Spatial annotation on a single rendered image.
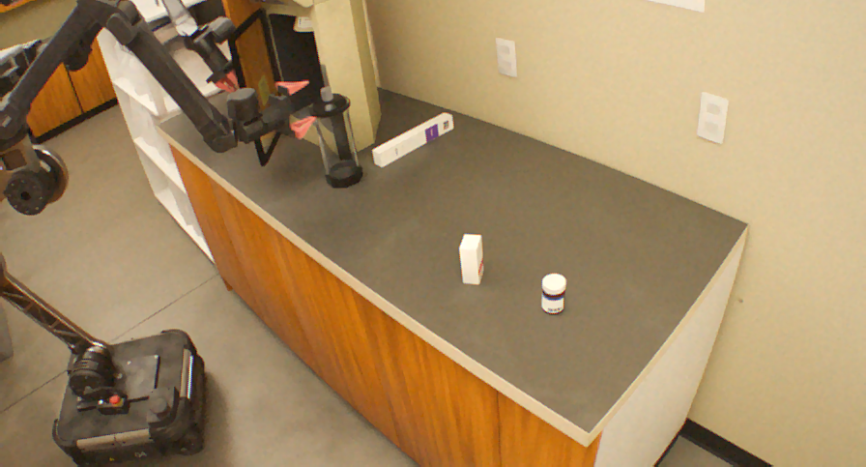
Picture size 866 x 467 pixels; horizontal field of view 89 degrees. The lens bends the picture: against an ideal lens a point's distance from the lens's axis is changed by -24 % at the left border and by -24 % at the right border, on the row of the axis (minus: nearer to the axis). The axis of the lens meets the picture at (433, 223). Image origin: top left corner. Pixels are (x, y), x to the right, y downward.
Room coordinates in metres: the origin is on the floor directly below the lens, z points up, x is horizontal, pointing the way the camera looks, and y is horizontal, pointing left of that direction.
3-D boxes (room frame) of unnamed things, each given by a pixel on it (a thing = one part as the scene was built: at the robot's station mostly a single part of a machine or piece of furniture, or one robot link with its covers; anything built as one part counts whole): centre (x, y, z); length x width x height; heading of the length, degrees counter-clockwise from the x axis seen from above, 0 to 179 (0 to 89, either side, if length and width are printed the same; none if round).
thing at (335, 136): (1.33, 0.22, 1.06); 0.11 x 0.11 x 0.21
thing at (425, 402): (1.47, 0.16, 0.45); 2.05 x 0.67 x 0.90; 39
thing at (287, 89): (1.27, 0.29, 1.23); 0.09 x 0.07 x 0.07; 129
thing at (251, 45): (1.53, 0.44, 1.19); 0.30 x 0.01 x 0.40; 175
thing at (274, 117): (1.23, 0.34, 1.20); 0.07 x 0.07 x 0.10; 39
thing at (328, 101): (1.33, 0.22, 1.18); 0.09 x 0.09 x 0.07
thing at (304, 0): (1.53, 0.37, 1.46); 0.32 x 0.11 x 0.10; 39
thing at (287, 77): (1.65, 0.23, 1.19); 0.26 x 0.24 x 0.35; 39
